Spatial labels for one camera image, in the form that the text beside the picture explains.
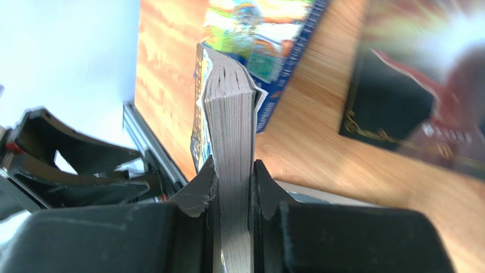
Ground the blue 91-storey treehouse book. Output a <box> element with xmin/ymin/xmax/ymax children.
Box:
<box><xmin>203</xmin><ymin>0</ymin><xmax>329</xmax><ymax>133</ymax></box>

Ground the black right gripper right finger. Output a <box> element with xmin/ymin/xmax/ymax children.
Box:
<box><xmin>252</xmin><ymin>159</ymin><xmax>298</xmax><ymax>220</ymax></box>

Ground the black 169-storey treehouse book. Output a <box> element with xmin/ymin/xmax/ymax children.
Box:
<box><xmin>191</xmin><ymin>44</ymin><xmax>267</xmax><ymax>272</ymax></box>

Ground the three days to see book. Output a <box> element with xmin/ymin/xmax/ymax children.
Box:
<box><xmin>339</xmin><ymin>1</ymin><xmax>484</xmax><ymax>179</ymax></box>

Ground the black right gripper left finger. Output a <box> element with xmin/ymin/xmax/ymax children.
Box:
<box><xmin>166</xmin><ymin>155</ymin><xmax>218</xmax><ymax>217</ymax></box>

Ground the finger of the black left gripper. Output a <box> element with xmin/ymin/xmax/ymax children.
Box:
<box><xmin>13</xmin><ymin>107</ymin><xmax>141</xmax><ymax>175</ymax></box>
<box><xmin>7</xmin><ymin>166</ymin><xmax>152</xmax><ymax>208</ymax></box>

